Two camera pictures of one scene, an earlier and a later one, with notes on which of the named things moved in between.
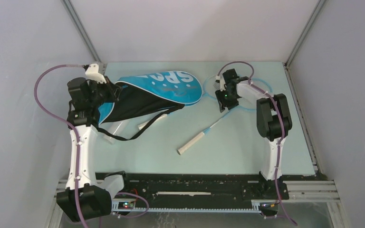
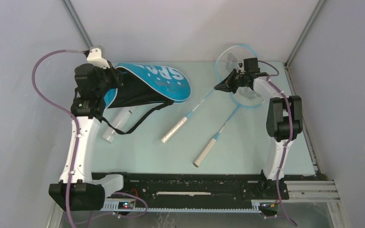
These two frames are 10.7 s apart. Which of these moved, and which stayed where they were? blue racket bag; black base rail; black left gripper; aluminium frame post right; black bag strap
Moved: black bag strap; blue racket bag; black left gripper
Stayed: aluminium frame post right; black base rail
